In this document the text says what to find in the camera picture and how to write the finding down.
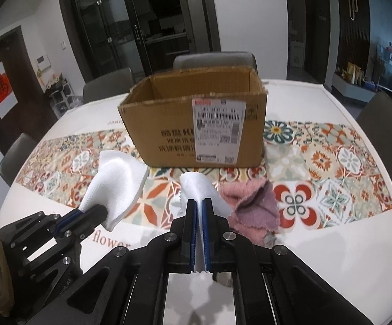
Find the small white shelf rack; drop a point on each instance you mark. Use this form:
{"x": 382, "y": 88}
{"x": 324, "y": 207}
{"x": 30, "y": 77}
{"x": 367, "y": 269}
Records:
{"x": 62, "y": 96}

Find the brown cardboard box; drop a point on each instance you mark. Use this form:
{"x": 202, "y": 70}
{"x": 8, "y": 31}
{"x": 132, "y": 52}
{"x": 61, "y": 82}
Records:
{"x": 168, "y": 135}

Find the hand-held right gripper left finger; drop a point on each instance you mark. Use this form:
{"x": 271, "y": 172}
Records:
{"x": 191, "y": 237}

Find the dark hallway door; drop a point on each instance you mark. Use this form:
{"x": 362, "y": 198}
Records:
{"x": 316, "y": 30}

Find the white textured cloth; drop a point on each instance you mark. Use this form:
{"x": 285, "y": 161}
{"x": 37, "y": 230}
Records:
{"x": 118, "y": 182}

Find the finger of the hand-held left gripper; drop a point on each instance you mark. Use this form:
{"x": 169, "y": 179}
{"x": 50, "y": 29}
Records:
{"x": 87, "y": 223}
{"x": 52, "y": 220}

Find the dark wooden door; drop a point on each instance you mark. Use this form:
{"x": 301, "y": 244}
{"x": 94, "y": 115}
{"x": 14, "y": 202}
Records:
{"x": 23, "y": 108}

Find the person's left forearm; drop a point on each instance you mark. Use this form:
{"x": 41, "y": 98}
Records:
{"x": 3, "y": 277}

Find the white zigzag edged cloth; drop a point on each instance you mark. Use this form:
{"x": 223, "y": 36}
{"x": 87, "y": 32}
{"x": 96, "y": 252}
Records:
{"x": 197, "y": 189}

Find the white intercom panel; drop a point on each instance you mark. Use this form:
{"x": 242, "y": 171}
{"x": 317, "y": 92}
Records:
{"x": 43, "y": 62}

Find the mauve pink knit cloth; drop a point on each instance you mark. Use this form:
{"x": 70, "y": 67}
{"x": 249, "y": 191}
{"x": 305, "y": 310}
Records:
{"x": 250, "y": 206}

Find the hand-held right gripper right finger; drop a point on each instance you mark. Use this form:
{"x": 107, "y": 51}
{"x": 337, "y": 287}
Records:
{"x": 209, "y": 237}

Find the dark framed glass sliding door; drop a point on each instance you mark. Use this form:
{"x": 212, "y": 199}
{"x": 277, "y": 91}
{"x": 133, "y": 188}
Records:
{"x": 114, "y": 23}

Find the dark slatted wall panel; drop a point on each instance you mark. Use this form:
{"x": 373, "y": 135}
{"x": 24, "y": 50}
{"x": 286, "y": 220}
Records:
{"x": 349, "y": 40}

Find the grey dining chair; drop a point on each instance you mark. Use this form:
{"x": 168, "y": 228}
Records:
{"x": 108, "y": 84}
{"x": 212, "y": 61}
{"x": 385, "y": 118}
{"x": 16, "y": 159}

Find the white low cabinet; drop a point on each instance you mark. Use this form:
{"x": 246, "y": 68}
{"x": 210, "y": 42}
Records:
{"x": 354, "y": 89}

